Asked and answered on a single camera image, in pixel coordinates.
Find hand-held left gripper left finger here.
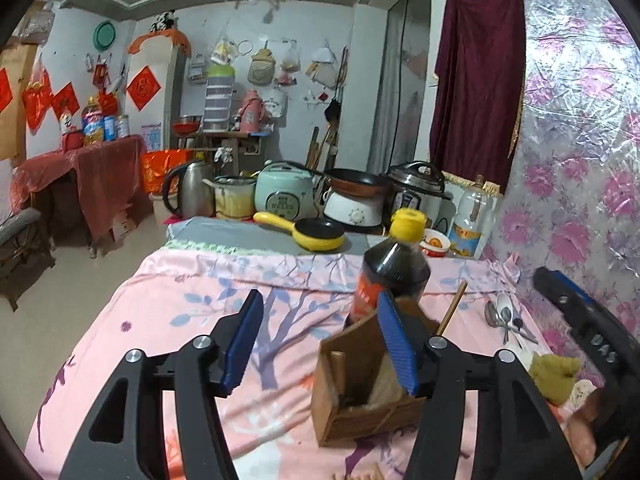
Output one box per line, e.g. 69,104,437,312
59,289,265,480

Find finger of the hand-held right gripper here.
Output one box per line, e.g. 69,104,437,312
534,266,608,333

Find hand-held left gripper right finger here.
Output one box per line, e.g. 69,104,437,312
376,290,583,480

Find wooden utensil holder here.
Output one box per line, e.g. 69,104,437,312
312,292,442,448

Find white cloth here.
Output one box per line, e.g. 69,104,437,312
565,379,593,413

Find olive green cloth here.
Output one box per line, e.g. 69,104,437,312
529,352,583,406

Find white ceramic spoon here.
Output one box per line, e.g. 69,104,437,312
496,292,516,333

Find pink printed blanket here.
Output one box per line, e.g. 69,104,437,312
24,249,606,480

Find dark sauce bottle yellow cap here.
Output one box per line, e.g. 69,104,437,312
348,208,432,326

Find metal soup spoon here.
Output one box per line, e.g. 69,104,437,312
484,301,523,348

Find red white bowl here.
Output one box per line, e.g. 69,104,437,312
419,228,452,258

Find grey mat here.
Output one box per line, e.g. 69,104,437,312
166,216,388,257

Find clear bottle yellow label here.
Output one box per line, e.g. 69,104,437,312
448,175,496,259

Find small yellow frying pan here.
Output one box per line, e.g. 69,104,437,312
253,211,347,252

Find white electric cooker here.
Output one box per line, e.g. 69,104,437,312
322,190,392,233

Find yellow pot with lid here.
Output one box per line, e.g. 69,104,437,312
202,175,258,220

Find mint green rice cooker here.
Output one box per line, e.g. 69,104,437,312
255,161,328,221

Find silver black pressure cooker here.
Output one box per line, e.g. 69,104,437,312
385,161,453,233

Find stainless electric kettle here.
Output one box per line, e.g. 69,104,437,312
163,160,216,220

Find cardboard box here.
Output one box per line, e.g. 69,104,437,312
111,203,137,242

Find copper frying pan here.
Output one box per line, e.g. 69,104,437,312
285,161,393,200

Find orange gift box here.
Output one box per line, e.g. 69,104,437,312
141,150,193,193

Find wooden poles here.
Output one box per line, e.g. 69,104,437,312
305,125,343,173

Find wooden side table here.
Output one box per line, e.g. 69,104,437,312
197,130,266,161

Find table with red cloth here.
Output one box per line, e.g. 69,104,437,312
10,135,153,261

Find red basin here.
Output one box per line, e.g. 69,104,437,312
172,115,203,135

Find pink thermos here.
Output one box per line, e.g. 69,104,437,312
240,90,266,133

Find maroon curtain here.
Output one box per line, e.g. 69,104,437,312
429,0,524,194

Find white refrigerator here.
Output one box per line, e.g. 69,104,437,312
124,35,188,153

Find printed white hanging bag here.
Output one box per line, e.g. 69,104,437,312
260,87,288,118

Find stacked steamer green lid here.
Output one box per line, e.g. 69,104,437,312
202,63,236,133

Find wicker chair grey cushion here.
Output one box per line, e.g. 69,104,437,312
0,207,57,311

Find grey sliding door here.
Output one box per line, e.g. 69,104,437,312
367,0,432,176

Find cooking oil bottle blue label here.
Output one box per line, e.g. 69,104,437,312
82,96,106,147

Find red diamond paper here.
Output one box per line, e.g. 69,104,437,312
52,84,81,120
0,67,14,112
126,65,162,111

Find beige hanging bag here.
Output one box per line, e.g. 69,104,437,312
247,47,276,86

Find clear plastic hanging bag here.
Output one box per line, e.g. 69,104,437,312
210,35,236,66
277,42,301,86

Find wooden door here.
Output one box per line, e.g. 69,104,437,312
0,42,40,166

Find orange cloth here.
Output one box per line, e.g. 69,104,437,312
127,30,193,57

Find red hanging decoration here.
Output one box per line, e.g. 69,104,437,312
22,66,53,131

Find green plate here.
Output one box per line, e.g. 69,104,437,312
93,20,117,52

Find black handled utensil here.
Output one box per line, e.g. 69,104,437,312
512,317,540,346

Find floral plastic wall sheet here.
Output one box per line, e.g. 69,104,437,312
480,0,640,391

